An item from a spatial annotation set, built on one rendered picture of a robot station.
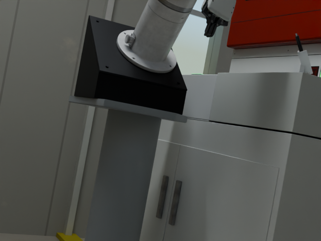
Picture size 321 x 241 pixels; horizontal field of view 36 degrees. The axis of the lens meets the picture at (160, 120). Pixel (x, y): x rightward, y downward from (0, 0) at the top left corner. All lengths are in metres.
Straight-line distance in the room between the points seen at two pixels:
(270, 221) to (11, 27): 2.12
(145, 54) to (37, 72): 1.64
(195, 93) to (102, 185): 0.42
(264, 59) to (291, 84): 1.10
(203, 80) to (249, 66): 0.88
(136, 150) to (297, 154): 0.45
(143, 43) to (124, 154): 0.32
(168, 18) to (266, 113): 0.36
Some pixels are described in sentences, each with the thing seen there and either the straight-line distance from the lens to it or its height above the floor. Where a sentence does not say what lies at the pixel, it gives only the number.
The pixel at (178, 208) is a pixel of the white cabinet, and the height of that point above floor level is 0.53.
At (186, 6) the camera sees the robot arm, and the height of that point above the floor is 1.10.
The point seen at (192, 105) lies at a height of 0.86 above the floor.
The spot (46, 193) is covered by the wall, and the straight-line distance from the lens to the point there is 3.10.
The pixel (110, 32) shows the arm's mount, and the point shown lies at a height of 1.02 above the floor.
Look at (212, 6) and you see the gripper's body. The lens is 1.67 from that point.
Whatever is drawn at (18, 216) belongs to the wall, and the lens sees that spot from 3.09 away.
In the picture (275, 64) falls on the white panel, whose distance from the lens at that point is 2.28.
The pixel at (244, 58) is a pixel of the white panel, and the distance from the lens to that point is 2.46.
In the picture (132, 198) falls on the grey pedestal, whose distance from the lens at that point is 1.43.
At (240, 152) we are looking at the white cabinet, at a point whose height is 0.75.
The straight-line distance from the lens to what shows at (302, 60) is 1.67.
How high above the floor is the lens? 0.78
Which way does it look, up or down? 1 degrees up
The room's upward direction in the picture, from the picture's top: 10 degrees clockwise
